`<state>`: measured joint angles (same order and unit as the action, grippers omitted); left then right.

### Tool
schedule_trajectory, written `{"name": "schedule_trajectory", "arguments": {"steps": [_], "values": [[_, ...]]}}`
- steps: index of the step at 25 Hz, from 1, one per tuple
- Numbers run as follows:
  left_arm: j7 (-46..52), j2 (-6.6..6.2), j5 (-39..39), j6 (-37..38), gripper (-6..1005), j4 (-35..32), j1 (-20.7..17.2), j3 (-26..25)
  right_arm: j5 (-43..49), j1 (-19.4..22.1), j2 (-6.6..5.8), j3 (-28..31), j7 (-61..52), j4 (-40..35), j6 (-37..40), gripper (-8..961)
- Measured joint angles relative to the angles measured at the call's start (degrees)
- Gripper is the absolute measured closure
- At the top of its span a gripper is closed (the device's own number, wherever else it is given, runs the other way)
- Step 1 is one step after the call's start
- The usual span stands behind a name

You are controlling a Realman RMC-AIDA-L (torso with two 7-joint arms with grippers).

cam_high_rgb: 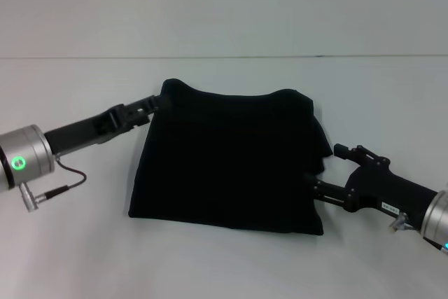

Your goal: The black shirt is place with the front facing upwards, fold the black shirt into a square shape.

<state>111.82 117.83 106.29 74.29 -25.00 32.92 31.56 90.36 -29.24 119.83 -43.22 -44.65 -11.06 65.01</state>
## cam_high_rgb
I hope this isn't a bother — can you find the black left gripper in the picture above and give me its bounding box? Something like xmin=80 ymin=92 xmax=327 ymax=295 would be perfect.
xmin=43 ymin=93 xmax=171 ymax=157

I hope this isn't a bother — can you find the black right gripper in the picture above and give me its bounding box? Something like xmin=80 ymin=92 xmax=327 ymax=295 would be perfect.
xmin=303 ymin=143 xmax=439 ymax=225

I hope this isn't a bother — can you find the black shirt with FREE print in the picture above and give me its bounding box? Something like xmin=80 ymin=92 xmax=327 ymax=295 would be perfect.
xmin=127 ymin=78 xmax=334 ymax=237

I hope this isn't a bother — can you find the silver plug on right wrist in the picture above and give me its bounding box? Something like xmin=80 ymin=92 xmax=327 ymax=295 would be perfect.
xmin=388 ymin=211 xmax=409 ymax=234

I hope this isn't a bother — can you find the silver plug on wrist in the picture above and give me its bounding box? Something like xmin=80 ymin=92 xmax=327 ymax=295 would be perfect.
xmin=18 ymin=182 xmax=48 ymax=214
xmin=388 ymin=211 xmax=409 ymax=234

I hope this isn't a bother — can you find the silver plug on left wrist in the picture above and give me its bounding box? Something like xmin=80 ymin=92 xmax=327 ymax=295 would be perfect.
xmin=18 ymin=182 xmax=48 ymax=214

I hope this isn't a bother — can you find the grey cable at right wrist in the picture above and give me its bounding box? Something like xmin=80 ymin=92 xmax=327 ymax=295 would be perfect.
xmin=402 ymin=222 xmax=425 ymax=235

